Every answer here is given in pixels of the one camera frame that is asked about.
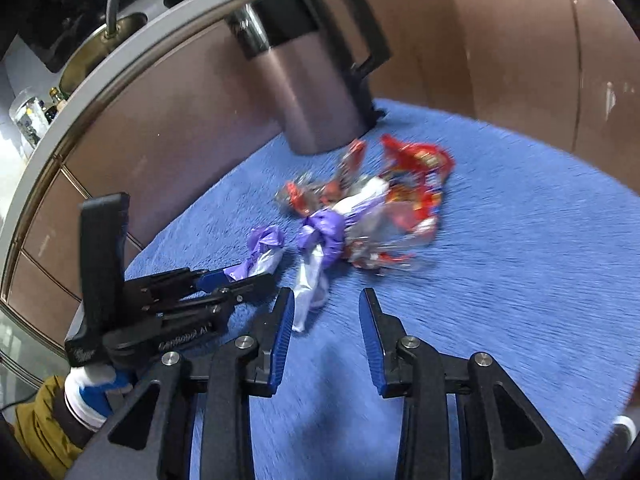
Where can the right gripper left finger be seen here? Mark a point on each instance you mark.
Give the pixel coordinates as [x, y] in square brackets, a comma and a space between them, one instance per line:
[203, 405]

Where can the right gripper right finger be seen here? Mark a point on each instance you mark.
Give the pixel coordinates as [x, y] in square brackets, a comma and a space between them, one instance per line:
[453, 406]

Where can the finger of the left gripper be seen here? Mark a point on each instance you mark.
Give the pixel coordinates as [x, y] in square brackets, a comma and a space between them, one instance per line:
[171, 286]
[235, 294]

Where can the purple wrapper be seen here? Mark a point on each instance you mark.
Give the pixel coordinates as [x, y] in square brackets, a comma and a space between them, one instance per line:
[320, 242]

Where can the olive jacket sleeve forearm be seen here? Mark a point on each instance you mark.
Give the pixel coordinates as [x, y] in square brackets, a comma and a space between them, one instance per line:
[48, 432]

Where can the grey kitchen countertop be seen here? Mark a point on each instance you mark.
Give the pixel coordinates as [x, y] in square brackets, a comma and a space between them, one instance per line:
[175, 50]

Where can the left hand blue white glove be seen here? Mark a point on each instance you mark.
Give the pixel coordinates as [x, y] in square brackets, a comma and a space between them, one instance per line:
[93, 392]

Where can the white round floor bowl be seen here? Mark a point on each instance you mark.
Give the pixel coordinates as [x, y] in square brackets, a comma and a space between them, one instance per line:
[626, 426]

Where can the silver red small wrapper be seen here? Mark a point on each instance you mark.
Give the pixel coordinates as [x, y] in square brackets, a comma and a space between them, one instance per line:
[305, 195]

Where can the red candy wrapper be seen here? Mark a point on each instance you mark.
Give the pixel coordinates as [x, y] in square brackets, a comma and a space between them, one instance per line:
[399, 210]

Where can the blue terry towel mat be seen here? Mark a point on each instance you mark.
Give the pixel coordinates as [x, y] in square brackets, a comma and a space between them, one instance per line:
[536, 261]

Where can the brown black electric kettle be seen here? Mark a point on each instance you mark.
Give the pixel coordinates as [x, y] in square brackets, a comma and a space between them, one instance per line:
[321, 95]

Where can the glass jar on counter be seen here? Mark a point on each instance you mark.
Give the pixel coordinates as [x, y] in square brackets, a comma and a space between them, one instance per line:
[27, 113]

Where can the brown cabinet fronts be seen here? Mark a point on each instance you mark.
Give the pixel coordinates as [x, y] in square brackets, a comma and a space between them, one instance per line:
[500, 50]

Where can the brass wok with handle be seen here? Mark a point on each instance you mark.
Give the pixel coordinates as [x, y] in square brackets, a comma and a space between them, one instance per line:
[100, 45]

